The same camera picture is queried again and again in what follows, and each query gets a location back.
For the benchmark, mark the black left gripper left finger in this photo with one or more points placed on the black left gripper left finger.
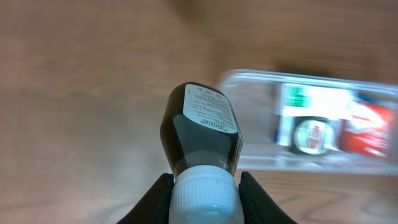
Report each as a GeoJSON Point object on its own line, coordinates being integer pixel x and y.
{"type": "Point", "coordinates": [153, 207]}

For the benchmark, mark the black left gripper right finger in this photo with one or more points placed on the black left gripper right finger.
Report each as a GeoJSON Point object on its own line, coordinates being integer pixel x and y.
{"type": "Point", "coordinates": [258, 206]}

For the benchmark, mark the green Zam-Buk ointment box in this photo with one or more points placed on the green Zam-Buk ointment box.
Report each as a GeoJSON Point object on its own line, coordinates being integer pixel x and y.
{"type": "Point", "coordinates": [311, 135]}

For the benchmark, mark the clear plastic container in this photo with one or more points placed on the clear plastic container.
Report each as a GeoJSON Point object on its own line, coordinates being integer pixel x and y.
{"type": "Point", "coordinates": [255, 96]}

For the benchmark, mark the dark Woods syrup bottle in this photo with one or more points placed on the dark Woods syrup bottle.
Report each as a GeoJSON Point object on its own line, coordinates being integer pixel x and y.
{"type": "Point", "coordinates": [202, 142]}

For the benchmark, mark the blue white medicine box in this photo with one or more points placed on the blue white medicine box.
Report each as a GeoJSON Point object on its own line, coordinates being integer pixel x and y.
{"type": "Point", "coordinates": [286, 123]}

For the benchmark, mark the red medicine box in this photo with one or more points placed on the red medicine box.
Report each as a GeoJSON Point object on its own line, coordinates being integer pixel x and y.
{"type": "Point", "coordinates": [368, 130]}

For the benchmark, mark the white green medicine box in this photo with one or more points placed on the white green medicine box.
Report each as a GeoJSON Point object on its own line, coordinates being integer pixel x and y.
{"type": "Point", "coordinates": [306, 100]}

